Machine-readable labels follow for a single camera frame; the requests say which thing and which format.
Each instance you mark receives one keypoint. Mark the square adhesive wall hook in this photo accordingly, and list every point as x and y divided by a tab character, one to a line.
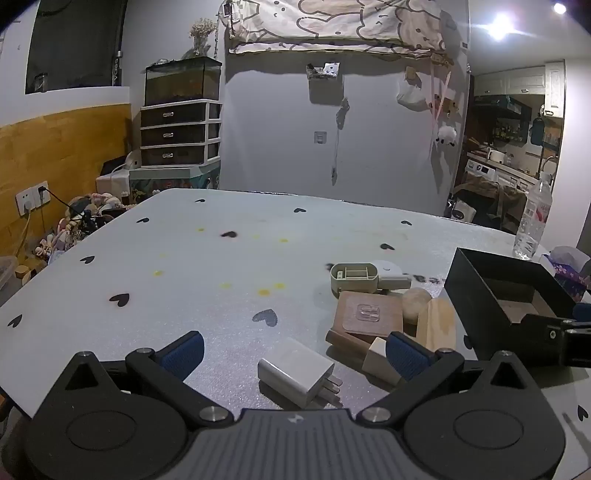
321	137

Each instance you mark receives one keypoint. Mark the dried flower bouquet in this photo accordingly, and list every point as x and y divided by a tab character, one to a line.
203	34

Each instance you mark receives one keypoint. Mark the white round tape measure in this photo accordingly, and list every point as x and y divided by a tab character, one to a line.
391	268

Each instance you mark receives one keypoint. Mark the beige plastic scoop part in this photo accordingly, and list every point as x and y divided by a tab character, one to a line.
353	274

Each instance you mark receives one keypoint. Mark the white small appliance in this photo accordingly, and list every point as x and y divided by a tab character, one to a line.
117	175

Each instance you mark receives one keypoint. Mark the blue floral tissue box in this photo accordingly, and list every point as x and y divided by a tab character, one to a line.
570	272

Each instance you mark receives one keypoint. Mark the clear plastic water bottle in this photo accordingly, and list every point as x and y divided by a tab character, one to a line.
533	221

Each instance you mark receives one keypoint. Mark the clear plastic storage bin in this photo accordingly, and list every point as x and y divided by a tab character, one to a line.
7	272

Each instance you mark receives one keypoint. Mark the black rectangular box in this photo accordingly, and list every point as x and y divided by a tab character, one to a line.
485	304

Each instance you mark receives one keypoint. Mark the white plush sheep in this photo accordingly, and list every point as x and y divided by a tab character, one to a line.
446	137

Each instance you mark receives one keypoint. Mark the white upper kitchen cabinets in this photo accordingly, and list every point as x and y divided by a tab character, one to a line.
521	83

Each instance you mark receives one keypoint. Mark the pink hanging ribbons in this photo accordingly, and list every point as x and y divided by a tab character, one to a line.
438	99

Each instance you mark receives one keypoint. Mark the tan wall ornament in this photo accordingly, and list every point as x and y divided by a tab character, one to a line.
412	76

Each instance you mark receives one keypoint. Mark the dark brown wooden stick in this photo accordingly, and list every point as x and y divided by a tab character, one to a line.
344	344

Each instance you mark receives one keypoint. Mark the bright ceiling light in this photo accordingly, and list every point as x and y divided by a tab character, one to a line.
501	21

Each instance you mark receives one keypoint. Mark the round light wooden egg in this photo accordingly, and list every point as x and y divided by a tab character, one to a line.
415	302

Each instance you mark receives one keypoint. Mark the white wall socket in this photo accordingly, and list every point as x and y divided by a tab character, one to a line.
33	197

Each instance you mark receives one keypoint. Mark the pile of plush toys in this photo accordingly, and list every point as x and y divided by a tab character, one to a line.
78	221

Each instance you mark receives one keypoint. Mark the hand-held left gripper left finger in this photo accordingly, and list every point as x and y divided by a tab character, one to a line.
184	353

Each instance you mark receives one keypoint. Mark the white wall charger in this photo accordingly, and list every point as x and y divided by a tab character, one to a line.
295	369

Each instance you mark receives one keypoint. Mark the teal printed cabinet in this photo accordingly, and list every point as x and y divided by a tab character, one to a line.
175	177

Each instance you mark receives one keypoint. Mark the white washing machine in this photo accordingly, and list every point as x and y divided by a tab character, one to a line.
481	171

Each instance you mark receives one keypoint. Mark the glass fish tank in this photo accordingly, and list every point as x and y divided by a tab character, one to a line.
182	81

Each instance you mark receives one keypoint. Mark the small cream wooden block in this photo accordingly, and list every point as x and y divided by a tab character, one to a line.
378	362

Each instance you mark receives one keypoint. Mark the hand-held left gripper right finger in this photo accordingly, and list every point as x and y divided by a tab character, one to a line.
406	355

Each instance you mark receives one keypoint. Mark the white hanging bag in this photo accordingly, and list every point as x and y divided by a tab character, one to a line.
412	96

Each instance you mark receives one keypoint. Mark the light arched wooden block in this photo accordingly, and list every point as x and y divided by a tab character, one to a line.
438	325

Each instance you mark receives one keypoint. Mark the chair with brown jacket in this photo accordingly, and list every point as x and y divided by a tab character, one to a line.
489	198

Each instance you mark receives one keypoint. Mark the white dark drawer unit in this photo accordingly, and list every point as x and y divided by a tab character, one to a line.
178	134

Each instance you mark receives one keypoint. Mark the printed hanging cloth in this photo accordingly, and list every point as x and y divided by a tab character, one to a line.
332	21

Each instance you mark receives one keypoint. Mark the small ceiling light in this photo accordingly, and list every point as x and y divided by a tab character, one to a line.
559	8

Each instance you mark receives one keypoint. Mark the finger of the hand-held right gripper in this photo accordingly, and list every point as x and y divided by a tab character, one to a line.
583	310
551	328

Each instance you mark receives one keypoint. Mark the white printed paper bag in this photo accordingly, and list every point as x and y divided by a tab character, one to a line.
462	211

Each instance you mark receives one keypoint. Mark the brown square wooden block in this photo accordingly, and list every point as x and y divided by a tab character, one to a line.
369	316

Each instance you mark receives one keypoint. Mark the metal wall bracket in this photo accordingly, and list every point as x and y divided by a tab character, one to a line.
323	70

